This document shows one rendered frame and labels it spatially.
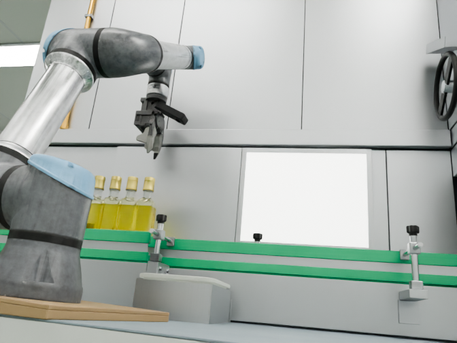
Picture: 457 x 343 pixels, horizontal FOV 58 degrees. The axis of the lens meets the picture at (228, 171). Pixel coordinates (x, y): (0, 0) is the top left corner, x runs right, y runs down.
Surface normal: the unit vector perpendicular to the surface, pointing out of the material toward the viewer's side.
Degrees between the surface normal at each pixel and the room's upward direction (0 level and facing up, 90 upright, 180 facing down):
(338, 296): 90
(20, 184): 81
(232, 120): 90
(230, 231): 90
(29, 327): 90
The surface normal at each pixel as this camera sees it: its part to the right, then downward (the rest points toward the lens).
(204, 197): -0.18, -0.33
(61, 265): 0.79, -0.38
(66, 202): 0.66, -0.15
